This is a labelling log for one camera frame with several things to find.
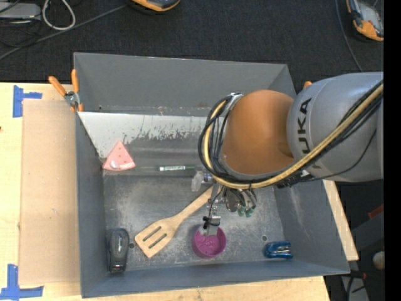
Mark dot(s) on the purple plastic cup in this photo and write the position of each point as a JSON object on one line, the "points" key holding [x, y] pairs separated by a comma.
{"points": [[209, 246]]}

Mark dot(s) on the black and grey computer mouse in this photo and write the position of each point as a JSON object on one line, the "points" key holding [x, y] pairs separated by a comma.
{"points": [[118, 249]]}

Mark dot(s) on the grey metal bin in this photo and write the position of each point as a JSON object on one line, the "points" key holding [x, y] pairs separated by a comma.
{"points": [[175, 83]]}

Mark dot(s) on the blue stapler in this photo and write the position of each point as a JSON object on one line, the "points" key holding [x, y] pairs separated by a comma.
{"points": [[277, 250]]}

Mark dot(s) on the wooden slotted spatula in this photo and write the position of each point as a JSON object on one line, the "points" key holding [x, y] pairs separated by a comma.
{"points": [[163, 232]]}

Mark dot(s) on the clear plastic piece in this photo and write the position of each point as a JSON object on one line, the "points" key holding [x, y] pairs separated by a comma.
{"points": [[197, 182]]}

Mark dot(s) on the pink triangular toy slice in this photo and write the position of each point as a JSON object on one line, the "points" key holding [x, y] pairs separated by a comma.
{"points": [[119, 159]]}

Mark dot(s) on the green and white pen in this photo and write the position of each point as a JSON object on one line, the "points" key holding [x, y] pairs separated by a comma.
{"points": [[170, 168]]}

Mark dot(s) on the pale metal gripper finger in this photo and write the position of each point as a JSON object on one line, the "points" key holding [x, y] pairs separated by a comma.
{"points": [[214, 226]]}

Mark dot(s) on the brown cardboard board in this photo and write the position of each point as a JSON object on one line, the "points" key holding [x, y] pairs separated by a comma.
{"points": [[47, 183]]}

